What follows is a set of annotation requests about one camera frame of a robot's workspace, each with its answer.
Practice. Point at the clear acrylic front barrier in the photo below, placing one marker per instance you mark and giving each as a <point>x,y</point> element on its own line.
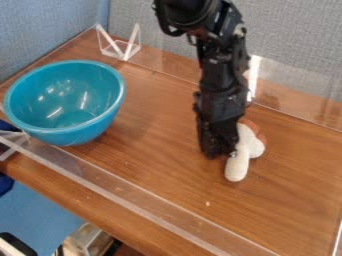
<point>186,224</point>

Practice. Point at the brown and white toy mushroom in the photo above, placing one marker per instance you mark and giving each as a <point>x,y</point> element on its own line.
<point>250,147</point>

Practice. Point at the grey metal table leg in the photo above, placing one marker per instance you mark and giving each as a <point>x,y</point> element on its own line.
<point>89,241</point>

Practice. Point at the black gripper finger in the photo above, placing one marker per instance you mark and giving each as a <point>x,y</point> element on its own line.
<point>205,136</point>
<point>226,137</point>

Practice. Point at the black and white floor object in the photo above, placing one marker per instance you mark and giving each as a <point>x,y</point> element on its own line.
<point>14,247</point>

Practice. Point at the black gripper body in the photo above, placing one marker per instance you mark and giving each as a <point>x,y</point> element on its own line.
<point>221,99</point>

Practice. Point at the clear acrylic barrier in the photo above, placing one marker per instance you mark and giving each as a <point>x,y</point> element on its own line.
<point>290,90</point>
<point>186,224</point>

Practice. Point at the blue plastic bowl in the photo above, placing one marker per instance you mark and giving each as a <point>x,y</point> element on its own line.
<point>65,102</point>

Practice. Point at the clear acrylic back barrier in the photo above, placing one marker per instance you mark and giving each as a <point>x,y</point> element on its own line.
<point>290,90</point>

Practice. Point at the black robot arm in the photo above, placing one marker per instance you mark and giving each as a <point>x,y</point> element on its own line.
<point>213,25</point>

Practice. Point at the clear acrylic corner bracket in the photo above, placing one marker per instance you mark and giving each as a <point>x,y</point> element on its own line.
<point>115,47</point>

